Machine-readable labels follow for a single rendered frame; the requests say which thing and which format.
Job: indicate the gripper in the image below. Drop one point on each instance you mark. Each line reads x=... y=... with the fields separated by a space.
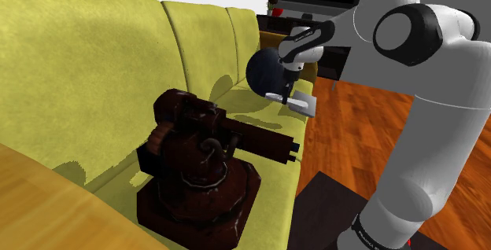
x=291 y=76

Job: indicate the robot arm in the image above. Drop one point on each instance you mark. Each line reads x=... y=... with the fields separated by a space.
x=433 y=134

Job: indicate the dark blue ball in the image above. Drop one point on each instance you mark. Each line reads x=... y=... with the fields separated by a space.
x=264 y=71

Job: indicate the dark television cabinet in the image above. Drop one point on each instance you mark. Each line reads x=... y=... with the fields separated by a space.
x=333 y=63

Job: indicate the dark brown cannon figure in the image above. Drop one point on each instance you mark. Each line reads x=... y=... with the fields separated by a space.
x=199 y=165

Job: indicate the dark robot stand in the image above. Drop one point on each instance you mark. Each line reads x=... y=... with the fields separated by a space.
x=326 y=211

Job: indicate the yellow-green sofa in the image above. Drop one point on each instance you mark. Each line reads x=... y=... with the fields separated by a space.
x=96 y=69

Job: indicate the light wooden table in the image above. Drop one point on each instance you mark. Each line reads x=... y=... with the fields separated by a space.
x=50 y=207

